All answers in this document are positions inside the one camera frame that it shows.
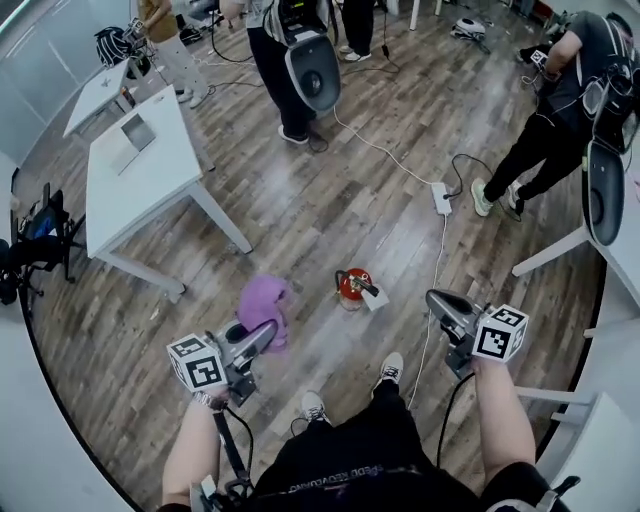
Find grey open box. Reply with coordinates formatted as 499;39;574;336
107;113;157;176

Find small white table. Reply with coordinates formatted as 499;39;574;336
62;58;139;139

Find hand-held gripper black cable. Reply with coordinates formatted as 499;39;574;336
437;372;476;469
227;407;256;476

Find white power cable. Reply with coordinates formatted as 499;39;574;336
332;107;436;189
407;214;449;411

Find person's right forearm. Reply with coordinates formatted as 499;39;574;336
472;359;537;494

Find person's black shirt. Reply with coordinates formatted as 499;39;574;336
249;414;551;512

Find red fire extinguisher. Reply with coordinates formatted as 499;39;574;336
334;267;380;312

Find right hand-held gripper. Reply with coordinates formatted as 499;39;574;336
425;288;530;381

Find silver wristwatch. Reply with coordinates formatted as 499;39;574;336
192;391;229;411

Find black floor cable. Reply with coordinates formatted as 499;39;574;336
344;42;401;76

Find right hand-held gripper black cable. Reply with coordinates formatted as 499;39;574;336
437;372;476;469

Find large white table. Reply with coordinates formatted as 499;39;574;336
85;83;254;304

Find left hand-held gripper black cable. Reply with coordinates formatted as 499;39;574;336
227;407;256;476

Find person's white shoe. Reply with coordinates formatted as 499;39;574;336
372;352;404;396
301;391;329;426

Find person's right white shoe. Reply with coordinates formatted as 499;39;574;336
372;352;404;396

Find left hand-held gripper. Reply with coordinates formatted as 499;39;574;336
167;319;279;407

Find person's black trousers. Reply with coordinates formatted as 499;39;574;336
304;382;416;431

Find paper tag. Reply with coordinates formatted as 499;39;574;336
360;287;390;314

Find black white striped backpack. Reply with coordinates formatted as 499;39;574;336
94;25;134;69

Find black plugged cable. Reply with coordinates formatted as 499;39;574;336
442;153;524;221

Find grey white backpack shell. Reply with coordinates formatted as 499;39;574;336
284;29;343;112
582;139;627;247

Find purple cloth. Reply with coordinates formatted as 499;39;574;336
236;273;296;355

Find person's left white shoe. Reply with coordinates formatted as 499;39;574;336
301;391;329;426

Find white power strip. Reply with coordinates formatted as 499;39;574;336
430;182;454;217

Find white grey floor device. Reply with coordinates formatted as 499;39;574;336
449;17;487;41

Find black office chair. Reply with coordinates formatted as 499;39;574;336
0;182;86;306

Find black harness strap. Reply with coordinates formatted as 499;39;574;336
212;409;254;512

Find person's left forearm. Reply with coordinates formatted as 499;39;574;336
162;399;226;506

